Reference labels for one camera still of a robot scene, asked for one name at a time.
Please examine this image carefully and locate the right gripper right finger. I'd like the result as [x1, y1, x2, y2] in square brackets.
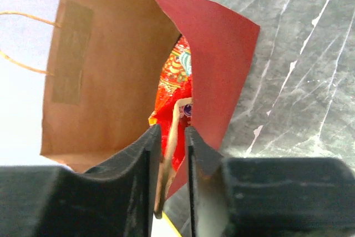
[185, 127, 354, 236]

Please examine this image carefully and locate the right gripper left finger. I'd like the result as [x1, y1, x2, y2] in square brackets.
[1, 125, 161, 236]

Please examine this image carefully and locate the red chips bag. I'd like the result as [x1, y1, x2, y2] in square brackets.
[148, 36, 192, 171]

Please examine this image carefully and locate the red paper bag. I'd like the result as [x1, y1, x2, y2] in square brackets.
[40, 0, 260, 213]

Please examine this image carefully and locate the small whiteboard with stand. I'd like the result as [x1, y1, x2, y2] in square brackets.
[151, 213, 181, 237]

